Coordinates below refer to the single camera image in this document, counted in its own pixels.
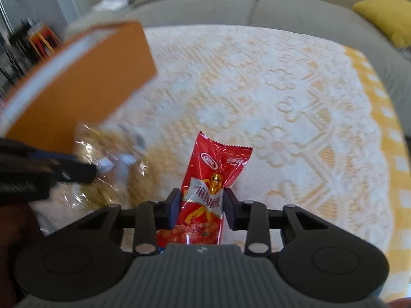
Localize red spicy snack packet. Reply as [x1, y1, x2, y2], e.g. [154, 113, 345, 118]
[157, 132, 253, 249]

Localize grey sofa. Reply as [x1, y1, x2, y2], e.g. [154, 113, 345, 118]
[64, 0, 410, 131]

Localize clear bag yellow twisted snacks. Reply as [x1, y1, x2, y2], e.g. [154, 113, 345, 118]
[31, 124, 157, 235]

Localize white papers on sofa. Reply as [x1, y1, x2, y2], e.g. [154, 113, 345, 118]
[92, 0, 129, 13]

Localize yellow cushion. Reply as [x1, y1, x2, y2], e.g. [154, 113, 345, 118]
[352, 0, 411, 49]

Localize orange cardboard box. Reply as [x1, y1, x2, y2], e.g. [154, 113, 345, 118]
[1, 21, 157, 154]

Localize red orange stool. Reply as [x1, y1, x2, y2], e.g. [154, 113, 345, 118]
[28, 23, 61, 59]

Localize white lace tablecloth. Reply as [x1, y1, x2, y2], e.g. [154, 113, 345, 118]
[106, 25, 410, 301]

